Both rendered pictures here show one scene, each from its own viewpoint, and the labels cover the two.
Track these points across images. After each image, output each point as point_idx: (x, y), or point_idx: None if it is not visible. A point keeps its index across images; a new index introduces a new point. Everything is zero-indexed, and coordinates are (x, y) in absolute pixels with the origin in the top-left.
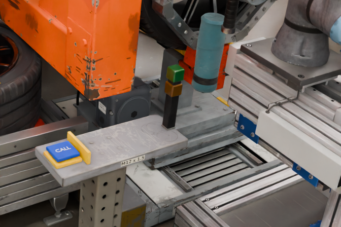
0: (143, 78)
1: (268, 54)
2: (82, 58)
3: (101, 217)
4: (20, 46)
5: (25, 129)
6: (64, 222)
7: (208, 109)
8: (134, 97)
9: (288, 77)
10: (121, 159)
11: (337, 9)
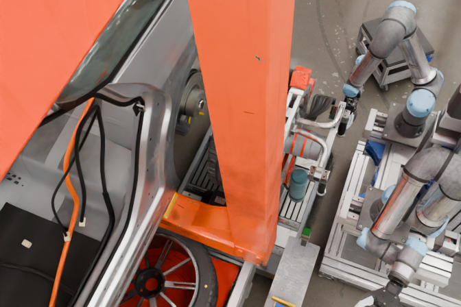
0: (193, 131)
1: None
2: (256, 259)
3: None
4: (181, 238)
5: (232, 293)
6: (251, 289)
7: None
8: None
9: (396, 242)
10: (305, 291)
11: (429, 229)
